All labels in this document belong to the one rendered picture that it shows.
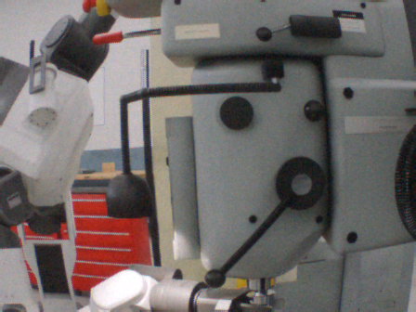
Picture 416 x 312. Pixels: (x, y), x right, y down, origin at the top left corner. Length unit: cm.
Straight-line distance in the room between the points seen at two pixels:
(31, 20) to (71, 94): 940
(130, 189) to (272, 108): 22
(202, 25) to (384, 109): 29
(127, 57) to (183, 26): 926
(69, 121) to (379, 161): 65
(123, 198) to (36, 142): 35
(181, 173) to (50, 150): 35
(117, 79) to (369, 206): 932
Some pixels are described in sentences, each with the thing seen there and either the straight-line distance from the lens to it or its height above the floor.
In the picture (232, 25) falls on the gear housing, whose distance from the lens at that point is 92.
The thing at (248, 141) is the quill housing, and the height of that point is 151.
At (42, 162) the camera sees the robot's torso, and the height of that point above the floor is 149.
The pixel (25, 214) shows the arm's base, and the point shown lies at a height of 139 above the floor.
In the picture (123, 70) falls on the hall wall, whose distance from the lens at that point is 1017.
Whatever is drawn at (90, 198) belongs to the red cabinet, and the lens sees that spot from 568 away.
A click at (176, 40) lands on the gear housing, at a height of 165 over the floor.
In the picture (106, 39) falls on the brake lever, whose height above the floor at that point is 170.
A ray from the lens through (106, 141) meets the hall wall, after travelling 1018.
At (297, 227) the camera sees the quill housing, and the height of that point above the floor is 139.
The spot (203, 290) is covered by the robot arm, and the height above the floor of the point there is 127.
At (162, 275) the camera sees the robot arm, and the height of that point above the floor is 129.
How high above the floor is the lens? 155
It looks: 3 degrees down
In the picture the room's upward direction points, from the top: 3 degrees counter-clockwise
